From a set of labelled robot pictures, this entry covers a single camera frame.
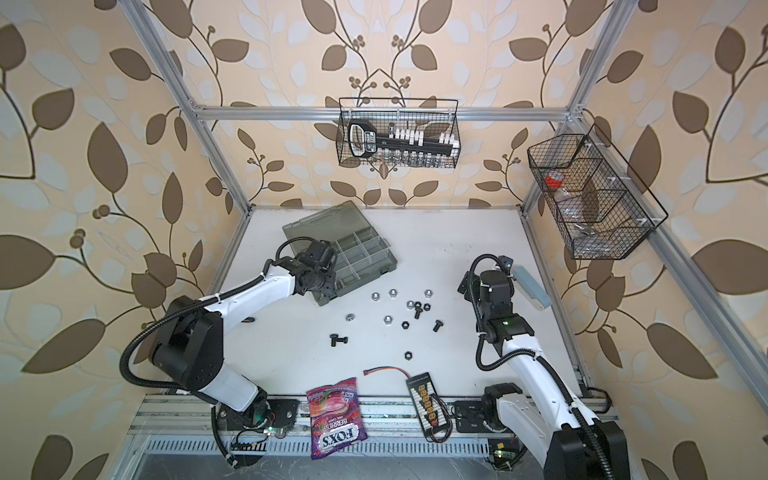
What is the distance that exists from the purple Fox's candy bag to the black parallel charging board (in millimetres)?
145

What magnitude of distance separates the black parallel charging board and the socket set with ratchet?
2.12 ft

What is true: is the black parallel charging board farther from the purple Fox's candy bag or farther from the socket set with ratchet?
the socket set with ratchet

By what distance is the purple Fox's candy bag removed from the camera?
2.32 feet

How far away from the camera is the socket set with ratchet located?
2.74 feet

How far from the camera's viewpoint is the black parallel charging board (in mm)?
721

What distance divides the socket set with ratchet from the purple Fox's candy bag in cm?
68
